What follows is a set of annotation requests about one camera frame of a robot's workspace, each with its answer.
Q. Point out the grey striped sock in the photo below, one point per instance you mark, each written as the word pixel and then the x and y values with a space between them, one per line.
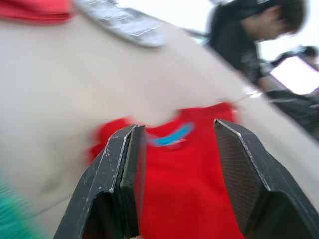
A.
pixel 124 21

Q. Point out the person in dark shirt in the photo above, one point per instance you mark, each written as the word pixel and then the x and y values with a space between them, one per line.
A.
pixel 239 39

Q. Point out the green striped cloth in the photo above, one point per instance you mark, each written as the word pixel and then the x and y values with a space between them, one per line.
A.
pixel 12 214

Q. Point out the red t-shirt with blue print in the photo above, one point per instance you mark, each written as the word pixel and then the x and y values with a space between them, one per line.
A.
pixel 182 184

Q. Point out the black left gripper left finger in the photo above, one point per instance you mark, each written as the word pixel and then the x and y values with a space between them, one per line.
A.
pixel 107 184

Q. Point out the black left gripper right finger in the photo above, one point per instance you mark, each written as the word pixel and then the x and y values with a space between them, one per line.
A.
pixel 259 179

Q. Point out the white notebook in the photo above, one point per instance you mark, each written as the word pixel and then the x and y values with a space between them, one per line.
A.
pixel 295 74

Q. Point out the red shorts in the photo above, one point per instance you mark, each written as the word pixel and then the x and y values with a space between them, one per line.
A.
pixel 35 11

